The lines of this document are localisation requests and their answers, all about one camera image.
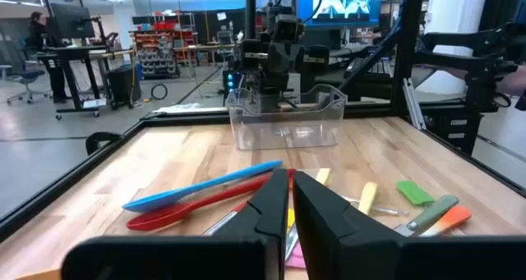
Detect person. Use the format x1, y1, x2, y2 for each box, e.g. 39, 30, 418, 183
27, 11, 69, 104

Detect green handled knife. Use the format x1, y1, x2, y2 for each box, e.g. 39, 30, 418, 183
393, 194, 460, 237

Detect orange handled knife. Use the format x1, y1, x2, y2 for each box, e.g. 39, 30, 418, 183
418, 205, 473, 237

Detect clear plastic bin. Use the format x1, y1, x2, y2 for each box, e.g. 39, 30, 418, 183
224, 84, 348, 151

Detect black table edge frame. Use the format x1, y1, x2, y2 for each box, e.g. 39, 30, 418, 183
0, 105, 526, 244

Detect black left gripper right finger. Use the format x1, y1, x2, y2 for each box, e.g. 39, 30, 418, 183
293, 171, 526, 280

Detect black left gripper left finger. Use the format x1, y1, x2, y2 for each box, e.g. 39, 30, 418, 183
61, 168, 290, 280

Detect red slotted silicone spoon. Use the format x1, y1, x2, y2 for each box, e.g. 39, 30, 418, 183
126, 168, 297, 232

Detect yellow handled utensil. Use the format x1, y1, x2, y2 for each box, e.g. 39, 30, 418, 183
357, 181, 380, 216

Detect small pink spatula clear handle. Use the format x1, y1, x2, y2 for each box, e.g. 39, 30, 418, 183
286, 242, 307, 269

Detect black trash bin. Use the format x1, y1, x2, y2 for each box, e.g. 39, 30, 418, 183
106, 64, 143, 110

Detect large blue display screen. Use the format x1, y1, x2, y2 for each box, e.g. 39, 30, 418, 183
296, 0, 384, 29

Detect black strap loop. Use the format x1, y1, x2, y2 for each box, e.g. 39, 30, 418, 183
85, 131, 124, 156

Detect grey office chair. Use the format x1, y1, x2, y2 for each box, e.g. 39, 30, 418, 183
0, 39, 53, 107

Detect black computer monitor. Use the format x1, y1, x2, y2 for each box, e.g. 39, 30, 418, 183
49, 2, 96, 41

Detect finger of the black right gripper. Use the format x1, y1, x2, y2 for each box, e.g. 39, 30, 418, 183
306, 45, 330, 74
241, 39, 270, 71

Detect blue silicone spoon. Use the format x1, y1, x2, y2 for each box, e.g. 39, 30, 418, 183
122, 159, 284, 214

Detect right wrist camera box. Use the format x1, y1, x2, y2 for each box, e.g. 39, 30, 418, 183
269, 13, 306, 44

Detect shelf rack with red bins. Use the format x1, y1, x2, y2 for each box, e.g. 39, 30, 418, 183
130, 11, 198, 80

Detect black cable loop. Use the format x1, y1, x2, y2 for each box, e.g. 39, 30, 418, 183
150, 82, 169, 102

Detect white column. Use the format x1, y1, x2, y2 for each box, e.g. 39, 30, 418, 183
417, 0, 491, 96

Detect black controller box blue lights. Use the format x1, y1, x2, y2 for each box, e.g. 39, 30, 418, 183
223, 68, 247, 104

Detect silver aluminium extrusion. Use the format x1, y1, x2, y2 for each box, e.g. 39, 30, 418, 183
401, 77, 427, 131

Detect black standing desk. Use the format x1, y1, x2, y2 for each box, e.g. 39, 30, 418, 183
35, 44, 136, 121

